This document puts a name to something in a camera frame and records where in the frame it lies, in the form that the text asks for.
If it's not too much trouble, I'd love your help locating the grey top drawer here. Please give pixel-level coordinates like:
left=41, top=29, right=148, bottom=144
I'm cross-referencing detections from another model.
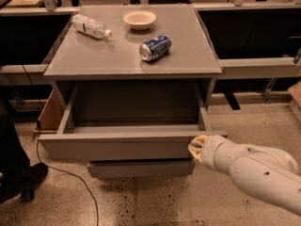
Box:
left=40, top=79, right=214, bottom=161

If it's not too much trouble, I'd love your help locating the grey drawer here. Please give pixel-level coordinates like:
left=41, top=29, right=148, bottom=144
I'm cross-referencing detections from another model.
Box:
left=40, top=79, right=214, bottom=161
left=87, top=160, right=195, bottom=179

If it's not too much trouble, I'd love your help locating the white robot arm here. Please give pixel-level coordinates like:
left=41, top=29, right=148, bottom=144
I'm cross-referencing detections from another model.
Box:
left=188, top=136, right=301, bottom=216

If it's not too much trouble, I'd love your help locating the grey drawer cabinet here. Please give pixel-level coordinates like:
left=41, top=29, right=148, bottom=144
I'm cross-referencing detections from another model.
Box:
left=42, top=4, right=223, bottom=130

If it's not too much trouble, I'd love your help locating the grey bottom drawer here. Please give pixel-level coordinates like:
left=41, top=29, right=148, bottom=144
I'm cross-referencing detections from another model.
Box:
left=87, top=160, right=195, bottom=179

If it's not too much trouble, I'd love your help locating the blue soda can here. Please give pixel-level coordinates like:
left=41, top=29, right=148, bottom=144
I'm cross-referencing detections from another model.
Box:
left=139, top=35, right=171, bottom=62

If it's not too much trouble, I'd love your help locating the white paper bowl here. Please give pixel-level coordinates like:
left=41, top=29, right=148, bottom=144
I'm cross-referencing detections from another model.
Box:
left=123, top=10, right=156, bottom=31

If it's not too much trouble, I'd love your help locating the brown cardboard box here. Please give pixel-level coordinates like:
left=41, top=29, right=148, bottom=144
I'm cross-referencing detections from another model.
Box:
left=33, top=90, right=64, bottom=134

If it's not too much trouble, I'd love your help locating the clear plastic water bottle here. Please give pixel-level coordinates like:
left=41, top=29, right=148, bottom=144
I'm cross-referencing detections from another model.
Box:
left=71, top=14, right=112, bottom=40

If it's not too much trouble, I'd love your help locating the black shoe and leg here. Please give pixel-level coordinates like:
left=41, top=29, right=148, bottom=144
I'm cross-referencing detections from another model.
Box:
left=0, top=110, right=48, bottom=203

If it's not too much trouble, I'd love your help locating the black floor cable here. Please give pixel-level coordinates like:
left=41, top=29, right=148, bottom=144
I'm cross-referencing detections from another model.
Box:
left=20, top=64, right=100, bottom=226

